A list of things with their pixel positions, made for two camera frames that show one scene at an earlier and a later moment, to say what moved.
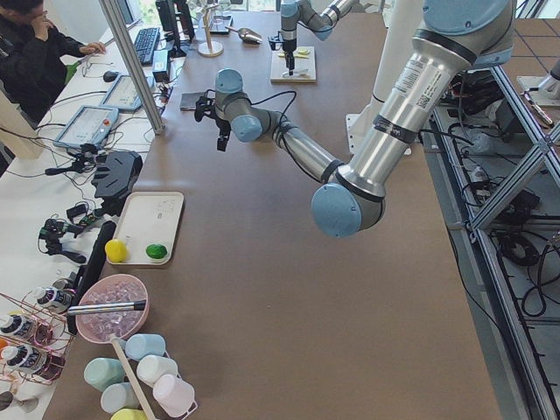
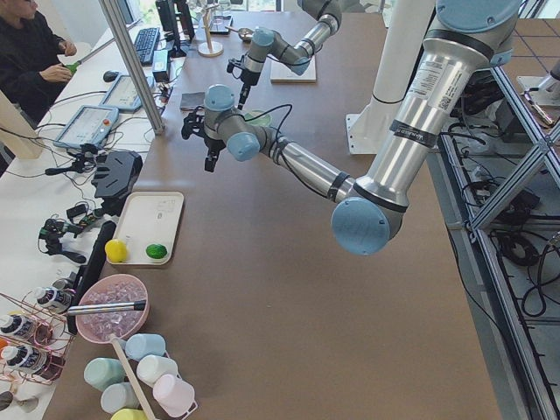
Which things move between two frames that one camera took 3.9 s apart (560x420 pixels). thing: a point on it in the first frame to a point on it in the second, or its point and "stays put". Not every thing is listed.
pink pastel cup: (174, 395) stays put
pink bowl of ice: (101, 327) stays put
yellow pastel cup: (129, 414) stays put
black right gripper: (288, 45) to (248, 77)
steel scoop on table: (247, 34) stays put
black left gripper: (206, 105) to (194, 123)
